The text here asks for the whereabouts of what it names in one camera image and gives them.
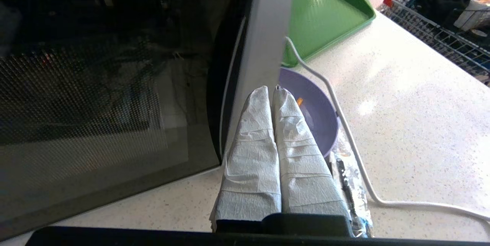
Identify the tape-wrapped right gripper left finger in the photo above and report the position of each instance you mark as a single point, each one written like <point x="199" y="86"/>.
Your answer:
<point x="252" y="173"/>

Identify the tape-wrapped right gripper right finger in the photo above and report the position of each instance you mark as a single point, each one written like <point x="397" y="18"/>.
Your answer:
<point x="302" y="169"/>

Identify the purple plate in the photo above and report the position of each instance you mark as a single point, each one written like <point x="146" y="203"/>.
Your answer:
<point x="319" y="119"/>

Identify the dark glass microwave door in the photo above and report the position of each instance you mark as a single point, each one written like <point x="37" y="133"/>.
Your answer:
<point x="95" y="104"/>

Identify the clear plastic cutlery package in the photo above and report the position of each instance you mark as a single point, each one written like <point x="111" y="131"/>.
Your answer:
<point x="356" y="188"/>

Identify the green plastic tray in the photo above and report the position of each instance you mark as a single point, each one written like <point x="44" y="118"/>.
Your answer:
<point x="325" y="12"/>

